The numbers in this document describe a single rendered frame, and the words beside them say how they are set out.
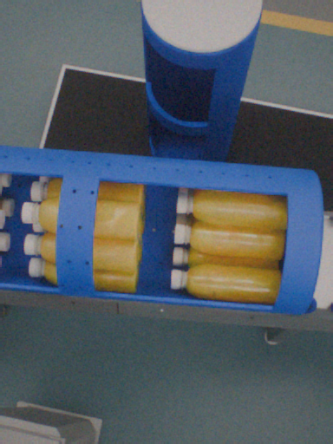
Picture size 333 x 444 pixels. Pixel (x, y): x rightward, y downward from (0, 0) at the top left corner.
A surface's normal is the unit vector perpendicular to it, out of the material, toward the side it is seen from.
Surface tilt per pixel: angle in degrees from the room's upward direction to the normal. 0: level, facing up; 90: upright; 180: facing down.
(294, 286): 50
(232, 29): 0
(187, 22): 0
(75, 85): 0
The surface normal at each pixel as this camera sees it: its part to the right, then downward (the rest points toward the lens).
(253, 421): 0.00, -0.26
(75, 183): 0.02, -0.52
